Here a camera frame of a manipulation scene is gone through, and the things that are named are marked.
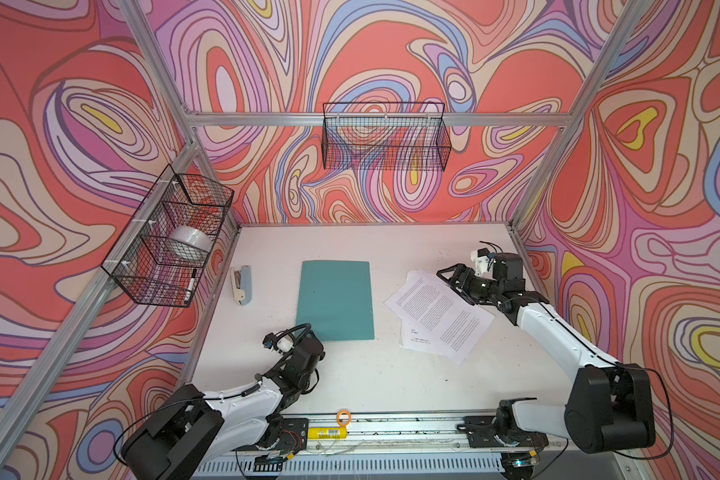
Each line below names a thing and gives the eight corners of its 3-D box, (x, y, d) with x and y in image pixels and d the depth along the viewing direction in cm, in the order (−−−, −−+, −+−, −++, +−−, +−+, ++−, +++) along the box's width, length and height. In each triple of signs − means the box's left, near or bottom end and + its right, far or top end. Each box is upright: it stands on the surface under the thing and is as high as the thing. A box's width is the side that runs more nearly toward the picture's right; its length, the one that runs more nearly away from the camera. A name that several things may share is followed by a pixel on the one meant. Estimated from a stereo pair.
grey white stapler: (235, 307, 99) (231, 302, 96) (234, 273, 108) (230, 267, 104) (253, 303, 100) (250, 297, 97) (250, 269, 109) (247, 263, 106)
